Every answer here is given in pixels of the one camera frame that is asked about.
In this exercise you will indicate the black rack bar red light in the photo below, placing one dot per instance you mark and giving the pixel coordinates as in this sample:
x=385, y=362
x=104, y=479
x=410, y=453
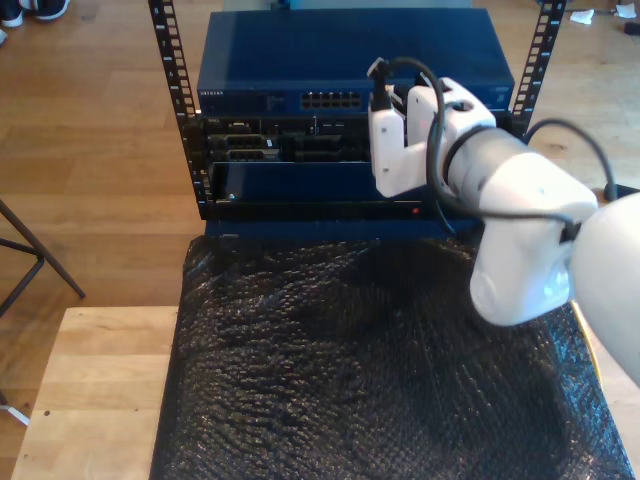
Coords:
x=325, y=210

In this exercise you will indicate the blue recessed rack panel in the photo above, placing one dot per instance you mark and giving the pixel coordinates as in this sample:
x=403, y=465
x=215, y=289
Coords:
x=300, y=180

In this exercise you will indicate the small black object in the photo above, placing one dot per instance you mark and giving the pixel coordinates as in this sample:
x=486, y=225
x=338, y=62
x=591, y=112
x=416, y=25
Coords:
x=632, y=28

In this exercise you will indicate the black bubble mat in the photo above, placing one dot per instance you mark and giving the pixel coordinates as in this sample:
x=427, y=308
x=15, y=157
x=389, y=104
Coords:
x=325, y=390

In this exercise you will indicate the dark shoe white sole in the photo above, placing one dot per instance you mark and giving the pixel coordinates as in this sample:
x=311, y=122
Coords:
x=52, y=9
x=11, y=19

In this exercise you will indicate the pale shoe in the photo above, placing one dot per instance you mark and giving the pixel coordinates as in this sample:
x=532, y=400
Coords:
x=3, y=37

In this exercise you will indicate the white metal foot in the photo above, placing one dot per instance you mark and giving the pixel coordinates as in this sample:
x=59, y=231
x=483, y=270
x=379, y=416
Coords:
x=17, y=415

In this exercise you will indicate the black perforated rack post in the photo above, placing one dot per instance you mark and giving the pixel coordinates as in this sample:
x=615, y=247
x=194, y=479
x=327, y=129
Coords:
x=524, y=116
x=196, y=170

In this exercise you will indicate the blue network switch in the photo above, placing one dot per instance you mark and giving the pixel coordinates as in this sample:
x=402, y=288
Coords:
x=300, y=50

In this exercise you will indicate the blue rack base plate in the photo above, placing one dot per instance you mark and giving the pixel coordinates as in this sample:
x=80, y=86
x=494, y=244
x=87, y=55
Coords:
x=300, y=229

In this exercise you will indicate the black metal stool frame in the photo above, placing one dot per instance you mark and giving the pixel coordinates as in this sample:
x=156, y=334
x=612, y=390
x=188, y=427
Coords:
x=42, y=250

